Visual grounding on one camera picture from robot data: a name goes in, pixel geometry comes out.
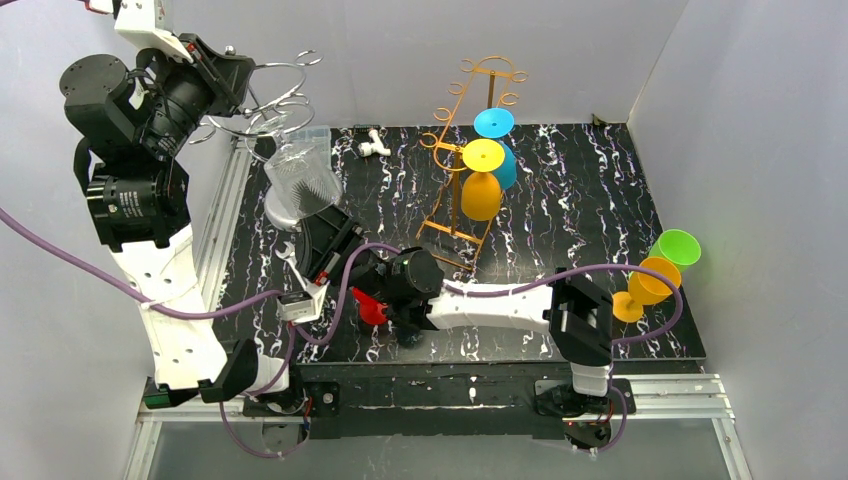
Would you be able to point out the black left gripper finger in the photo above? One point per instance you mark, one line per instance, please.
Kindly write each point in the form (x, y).
(232, 86)
(223, 62)

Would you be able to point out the clear plastic organizer box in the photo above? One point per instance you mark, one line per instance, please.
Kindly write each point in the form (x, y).
(320, 134)

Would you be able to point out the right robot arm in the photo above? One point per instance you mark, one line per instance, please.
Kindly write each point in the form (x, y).
(410, 291)

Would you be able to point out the orange plastic goblet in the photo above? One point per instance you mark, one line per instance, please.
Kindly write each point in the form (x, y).
(645, 290)

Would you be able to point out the blue plastic goblet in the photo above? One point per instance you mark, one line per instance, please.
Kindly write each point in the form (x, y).
(494, 124)

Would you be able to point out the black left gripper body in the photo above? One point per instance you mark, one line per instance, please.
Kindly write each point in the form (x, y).
(221, 71)

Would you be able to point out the yellow plastic wine glass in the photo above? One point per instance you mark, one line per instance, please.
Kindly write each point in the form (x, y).
(481, 192)

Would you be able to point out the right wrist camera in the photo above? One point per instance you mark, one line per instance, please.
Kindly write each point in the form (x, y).
(301, 307)

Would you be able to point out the gold wire glass rack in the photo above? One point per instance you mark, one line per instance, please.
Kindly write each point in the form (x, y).
(446, 216)

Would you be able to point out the white pipe fitting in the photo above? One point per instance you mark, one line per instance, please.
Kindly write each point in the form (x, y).
(374, 146)

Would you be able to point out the clear cut glass goblet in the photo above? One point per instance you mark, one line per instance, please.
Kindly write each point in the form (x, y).
(302, 181)

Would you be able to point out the red plastic goblet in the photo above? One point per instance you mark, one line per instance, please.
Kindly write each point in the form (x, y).
(371, 311)

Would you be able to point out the silver wire glass rack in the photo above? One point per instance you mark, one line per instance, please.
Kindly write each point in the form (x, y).
(295, 105)

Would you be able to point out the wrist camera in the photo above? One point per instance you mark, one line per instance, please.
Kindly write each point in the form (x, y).
(301, 307)
(145, 24)

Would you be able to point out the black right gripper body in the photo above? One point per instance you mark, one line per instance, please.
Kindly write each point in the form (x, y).
(325, 240)

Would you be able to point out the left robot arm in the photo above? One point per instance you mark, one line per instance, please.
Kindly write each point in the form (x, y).
(133, 123)

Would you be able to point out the green plastic goblet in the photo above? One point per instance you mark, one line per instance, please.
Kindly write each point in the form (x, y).
(679, 247)

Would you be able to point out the silver wrench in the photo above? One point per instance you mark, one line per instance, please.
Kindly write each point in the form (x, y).
(288, 255)

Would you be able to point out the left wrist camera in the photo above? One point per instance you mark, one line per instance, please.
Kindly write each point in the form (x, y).
(145, 24)

